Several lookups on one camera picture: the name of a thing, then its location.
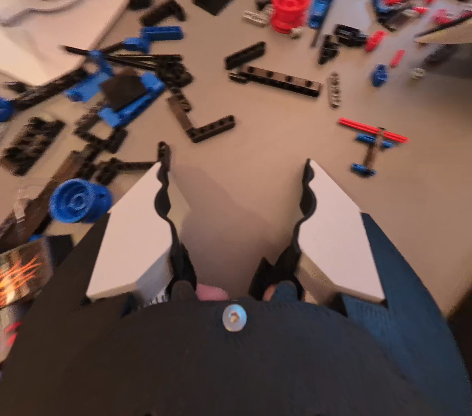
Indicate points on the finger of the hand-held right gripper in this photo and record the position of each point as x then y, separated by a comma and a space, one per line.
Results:
450, 32

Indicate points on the red toy wheel hub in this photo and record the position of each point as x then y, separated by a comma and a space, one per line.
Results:
289, 6

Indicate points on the grey desk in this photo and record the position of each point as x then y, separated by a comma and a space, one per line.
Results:
258, 165

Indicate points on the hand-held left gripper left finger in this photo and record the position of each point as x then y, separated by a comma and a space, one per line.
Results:
136, 239

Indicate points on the blue angled beam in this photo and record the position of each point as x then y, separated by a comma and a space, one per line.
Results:
158, 34

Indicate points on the grey small connector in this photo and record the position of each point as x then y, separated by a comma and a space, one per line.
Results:
334, 89

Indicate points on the small blue curved panel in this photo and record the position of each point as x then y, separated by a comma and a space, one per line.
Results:
320, 8

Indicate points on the partly built toy brick model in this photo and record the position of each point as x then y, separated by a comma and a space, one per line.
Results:
22, 272

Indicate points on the black thin beam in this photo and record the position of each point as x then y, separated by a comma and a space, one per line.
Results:
370, 154

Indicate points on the white rounded board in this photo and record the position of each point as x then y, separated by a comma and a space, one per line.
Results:
55, 36

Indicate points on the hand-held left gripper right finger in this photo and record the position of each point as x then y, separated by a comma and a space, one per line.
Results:
339, 239

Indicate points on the scattered black toy beams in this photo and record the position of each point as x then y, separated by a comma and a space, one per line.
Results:
280, 80

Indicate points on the light grey angled beam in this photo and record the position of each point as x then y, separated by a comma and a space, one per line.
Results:
255, 16

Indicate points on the long black axle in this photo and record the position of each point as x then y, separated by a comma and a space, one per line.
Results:
330, 4

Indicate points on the red short beam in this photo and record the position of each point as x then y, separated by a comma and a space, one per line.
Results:
375, 40

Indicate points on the blue small connector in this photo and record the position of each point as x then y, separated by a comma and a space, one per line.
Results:
379, 75

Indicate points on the blue toy panel piece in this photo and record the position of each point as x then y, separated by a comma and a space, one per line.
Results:
86, 86
129, 111

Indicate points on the red toy axle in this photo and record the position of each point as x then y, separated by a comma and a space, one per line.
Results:
357, 124

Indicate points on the blue toy pin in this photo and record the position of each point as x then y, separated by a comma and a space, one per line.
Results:
365, 138
363, 169

